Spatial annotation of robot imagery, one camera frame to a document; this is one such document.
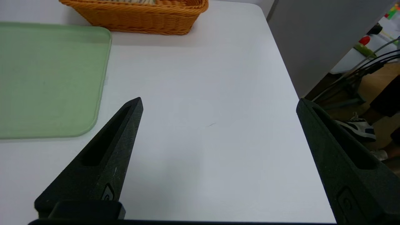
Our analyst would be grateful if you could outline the light green plastic tray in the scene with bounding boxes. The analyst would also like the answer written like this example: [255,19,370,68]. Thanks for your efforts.
[0,22,113,139]

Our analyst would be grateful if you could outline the red and green object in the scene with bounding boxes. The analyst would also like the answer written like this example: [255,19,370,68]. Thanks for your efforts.
[354,35,377,58]

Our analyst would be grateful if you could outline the black floor cables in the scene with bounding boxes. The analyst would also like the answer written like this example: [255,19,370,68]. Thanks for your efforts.
[312,37,400,102]

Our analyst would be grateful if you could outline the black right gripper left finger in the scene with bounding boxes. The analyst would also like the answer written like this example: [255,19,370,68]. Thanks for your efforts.
[34,97,144,219]

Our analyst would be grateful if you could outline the white and black sneaker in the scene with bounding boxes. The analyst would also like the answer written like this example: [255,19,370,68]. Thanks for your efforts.
[334,112,377,143]

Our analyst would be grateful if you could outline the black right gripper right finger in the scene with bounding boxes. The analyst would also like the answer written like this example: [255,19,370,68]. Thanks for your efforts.
[296,98,400,225]

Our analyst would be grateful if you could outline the orange wicker basket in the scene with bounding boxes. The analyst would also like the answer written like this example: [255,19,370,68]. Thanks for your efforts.
[59,0,209,36]

